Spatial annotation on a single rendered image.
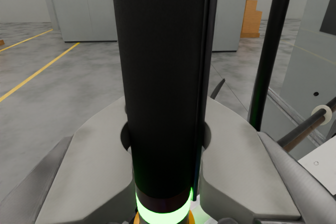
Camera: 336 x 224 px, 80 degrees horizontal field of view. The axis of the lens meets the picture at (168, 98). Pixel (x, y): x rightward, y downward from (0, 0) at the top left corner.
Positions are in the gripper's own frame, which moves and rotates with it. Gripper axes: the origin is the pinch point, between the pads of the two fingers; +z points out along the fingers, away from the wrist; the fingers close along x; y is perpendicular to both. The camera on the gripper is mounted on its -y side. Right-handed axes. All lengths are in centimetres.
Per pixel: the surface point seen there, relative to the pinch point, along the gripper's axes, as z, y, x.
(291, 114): 79, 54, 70
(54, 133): 196, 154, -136
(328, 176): 16.8, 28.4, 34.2
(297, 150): 67, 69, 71
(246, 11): 744, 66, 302
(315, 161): 20.9, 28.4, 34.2
